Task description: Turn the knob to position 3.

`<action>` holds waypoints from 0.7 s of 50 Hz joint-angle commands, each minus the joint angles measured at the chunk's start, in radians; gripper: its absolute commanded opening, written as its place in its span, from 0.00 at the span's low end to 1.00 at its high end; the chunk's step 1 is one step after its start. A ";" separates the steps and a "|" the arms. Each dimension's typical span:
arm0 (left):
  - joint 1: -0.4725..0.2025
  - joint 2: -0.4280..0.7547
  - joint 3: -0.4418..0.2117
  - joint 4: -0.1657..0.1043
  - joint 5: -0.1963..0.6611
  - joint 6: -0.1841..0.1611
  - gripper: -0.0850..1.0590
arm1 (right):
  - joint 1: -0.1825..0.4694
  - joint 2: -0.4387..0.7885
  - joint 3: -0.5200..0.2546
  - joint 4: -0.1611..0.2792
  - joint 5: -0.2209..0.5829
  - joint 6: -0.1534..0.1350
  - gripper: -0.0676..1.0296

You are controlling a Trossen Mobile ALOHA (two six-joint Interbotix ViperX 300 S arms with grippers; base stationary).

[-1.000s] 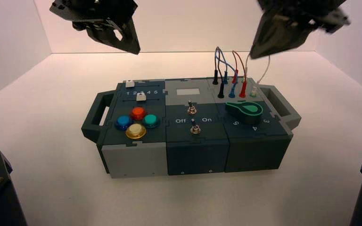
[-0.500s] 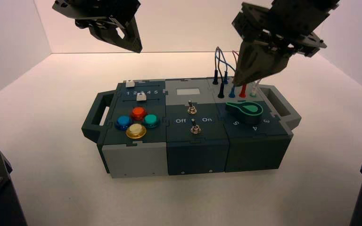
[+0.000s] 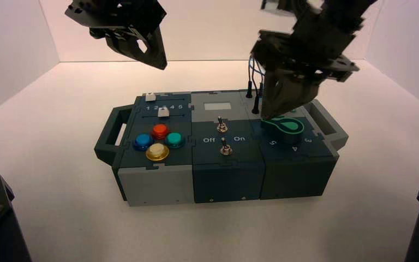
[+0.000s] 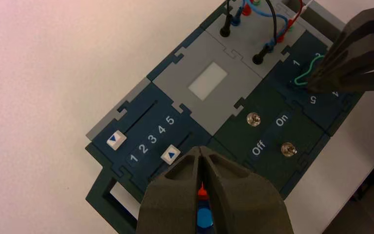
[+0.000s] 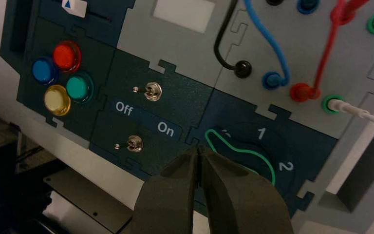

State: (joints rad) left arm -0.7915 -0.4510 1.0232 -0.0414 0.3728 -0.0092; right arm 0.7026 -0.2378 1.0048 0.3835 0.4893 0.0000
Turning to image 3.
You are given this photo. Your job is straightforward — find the grey rectangular display screen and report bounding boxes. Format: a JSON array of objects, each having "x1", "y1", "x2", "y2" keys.
[{"x1": 203, "y1": 102, "x2": 232, "y2": 111}]

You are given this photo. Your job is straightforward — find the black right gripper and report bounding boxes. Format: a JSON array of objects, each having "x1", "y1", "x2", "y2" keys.
[{"x1": 251, "y1": 7, "x2": 360, "y2": 120}]

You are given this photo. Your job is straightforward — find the black-plug jumper cable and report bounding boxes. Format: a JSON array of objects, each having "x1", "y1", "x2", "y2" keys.
[{"x1": 246, "y1": 57, "x2": 261, "y2": 115}]

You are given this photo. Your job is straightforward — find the green round push button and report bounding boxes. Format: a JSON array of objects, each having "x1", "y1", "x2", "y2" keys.
[{"x1": 165, "y1": 132, "x2": 186, "y2": 149}]

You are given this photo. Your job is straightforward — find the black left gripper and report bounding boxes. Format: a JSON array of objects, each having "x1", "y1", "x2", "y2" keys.
[{"x1": 64, "y1": 0, "x2": 168, "y2": 70}]

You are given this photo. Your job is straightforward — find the green teardrop rotary knob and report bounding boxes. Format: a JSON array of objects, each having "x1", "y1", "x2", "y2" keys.
[{"x1": 260, "y1": 116, "x2": 306, "y2": 144}]

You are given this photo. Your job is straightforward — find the blue round push button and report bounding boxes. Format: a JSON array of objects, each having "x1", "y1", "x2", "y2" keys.
[{"x1": 133, "y1": 134, "x2": 154, "y2": 152}]

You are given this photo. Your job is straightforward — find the dark teal grey control box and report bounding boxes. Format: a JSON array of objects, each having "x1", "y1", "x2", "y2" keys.
[{"x1": 93, "y1": 89, "x2": 349, "y2": 207}]

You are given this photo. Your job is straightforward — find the red round push button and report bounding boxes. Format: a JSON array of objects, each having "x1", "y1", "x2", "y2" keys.
[{"x1": 151, "y1": 124, "x2": 170, "y2": 140}]

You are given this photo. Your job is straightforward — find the yellow round push button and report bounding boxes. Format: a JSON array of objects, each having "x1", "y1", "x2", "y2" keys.
[{"x1": 145, "y1": 143, "x2": 170, "y2": 162}]

